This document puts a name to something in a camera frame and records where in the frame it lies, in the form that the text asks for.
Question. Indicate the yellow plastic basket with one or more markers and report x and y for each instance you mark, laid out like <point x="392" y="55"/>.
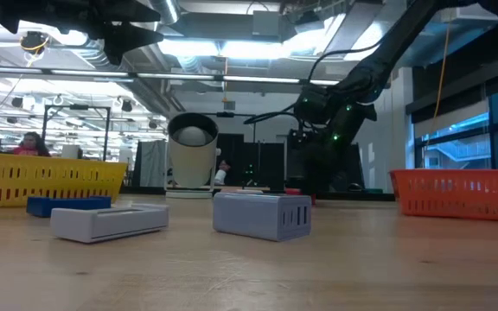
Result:
<point x="59" y="173"/>

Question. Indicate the long ceiling light bar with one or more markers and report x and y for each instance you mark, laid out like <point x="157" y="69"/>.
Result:
<point x="257" y="79"/>

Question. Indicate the red square box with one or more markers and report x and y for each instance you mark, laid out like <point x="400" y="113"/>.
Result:
<point x="293" y="191"/>

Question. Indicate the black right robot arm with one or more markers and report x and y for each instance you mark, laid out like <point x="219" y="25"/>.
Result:
<point x="404" y="34"/>

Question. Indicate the grey ceiling box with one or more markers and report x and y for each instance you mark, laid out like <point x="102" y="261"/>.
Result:
<point x="266" y="23"/>

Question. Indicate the white digital timer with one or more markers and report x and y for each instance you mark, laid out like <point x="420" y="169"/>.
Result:
<point x="102" y="224"/>

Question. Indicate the black partition screens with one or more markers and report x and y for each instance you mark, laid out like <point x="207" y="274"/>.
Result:
<point x="270" y="160"/>

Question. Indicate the white cylinder with black rim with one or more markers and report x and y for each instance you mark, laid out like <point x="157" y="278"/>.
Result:
<point x="193" y="164"/>

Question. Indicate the orange plastic basket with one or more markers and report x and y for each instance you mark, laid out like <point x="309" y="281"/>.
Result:
<point x="456" y="194"/>

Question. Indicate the black camera stand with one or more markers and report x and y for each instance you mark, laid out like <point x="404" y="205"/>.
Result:
<point x="225" y="114"/>

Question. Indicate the lavender wall charger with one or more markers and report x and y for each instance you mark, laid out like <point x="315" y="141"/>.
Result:
<point x="249" y="216"/>

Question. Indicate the grey hanging cloth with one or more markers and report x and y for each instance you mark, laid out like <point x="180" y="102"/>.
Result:
<point x="151" y="164"/>

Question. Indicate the black-framed window wall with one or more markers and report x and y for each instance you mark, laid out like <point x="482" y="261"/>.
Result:
<point x="461" y="151"/>

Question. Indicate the blue digital timer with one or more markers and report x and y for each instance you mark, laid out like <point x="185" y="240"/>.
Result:
<point x="67" y="206"/>

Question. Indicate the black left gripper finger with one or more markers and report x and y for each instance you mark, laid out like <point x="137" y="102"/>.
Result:
<point x="128" y="41"/>
<point x="110" y="10"/>

